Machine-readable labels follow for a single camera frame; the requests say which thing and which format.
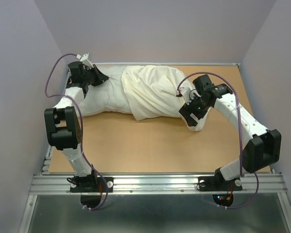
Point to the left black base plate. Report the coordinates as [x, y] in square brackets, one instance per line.
[90, 184]

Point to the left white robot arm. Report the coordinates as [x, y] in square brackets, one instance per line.
[64, 124]

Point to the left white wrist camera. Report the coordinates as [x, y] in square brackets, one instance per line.
[85, 60]

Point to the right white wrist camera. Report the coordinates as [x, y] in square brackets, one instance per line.
[187, 94]

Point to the white pillow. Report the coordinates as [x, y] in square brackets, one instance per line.
[107, 97]

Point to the cream pillowcase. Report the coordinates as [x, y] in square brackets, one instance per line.
[151, 91]

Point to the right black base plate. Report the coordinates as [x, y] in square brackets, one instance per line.
[210, 184]

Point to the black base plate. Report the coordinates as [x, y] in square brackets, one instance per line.
[210, 184]
[90, 184]

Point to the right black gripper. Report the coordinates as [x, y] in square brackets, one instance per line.
[186, 110]

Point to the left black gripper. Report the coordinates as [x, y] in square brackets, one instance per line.
[101, 77]

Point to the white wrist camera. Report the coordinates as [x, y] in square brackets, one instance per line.
[85, 60]
[187, 94]

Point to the aluminium rail frame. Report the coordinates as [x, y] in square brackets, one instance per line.
[159, 185]

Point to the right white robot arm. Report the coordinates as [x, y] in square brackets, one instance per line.
[259, 146]

